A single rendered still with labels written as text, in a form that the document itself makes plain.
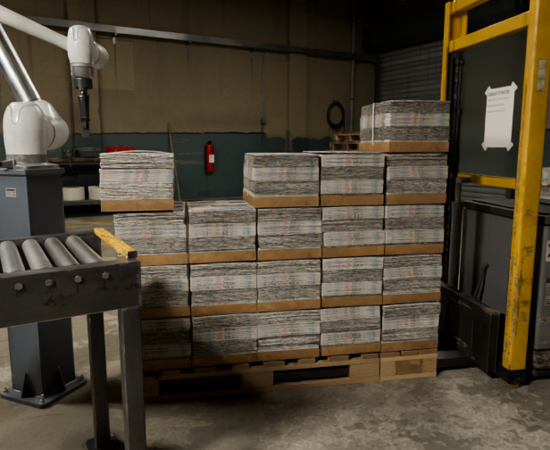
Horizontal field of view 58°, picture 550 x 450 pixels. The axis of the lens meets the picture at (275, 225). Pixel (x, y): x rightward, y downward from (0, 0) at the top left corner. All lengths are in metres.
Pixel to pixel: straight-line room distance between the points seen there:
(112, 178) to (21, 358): 0.91
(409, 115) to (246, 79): 7.61
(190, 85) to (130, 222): 7.29
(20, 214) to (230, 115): 7.53
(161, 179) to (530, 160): 1.54
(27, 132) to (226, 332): 1.17
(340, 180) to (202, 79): 7.35
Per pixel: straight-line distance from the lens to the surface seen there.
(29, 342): 2.43
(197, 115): 9.29
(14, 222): 2.32
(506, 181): 2.60
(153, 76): 9.09
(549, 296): 2.61
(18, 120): 2.30
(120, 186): 2.08
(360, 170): 2.22
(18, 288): 1.30
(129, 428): 1.50
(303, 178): 2.15
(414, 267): 2.38
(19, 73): 2.56
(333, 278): 2.26
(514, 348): 2.54
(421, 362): 2.56
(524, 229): 2.40
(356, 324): 2.36
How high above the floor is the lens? 1.10
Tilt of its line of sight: 9 degrees down
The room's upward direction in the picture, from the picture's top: straight up
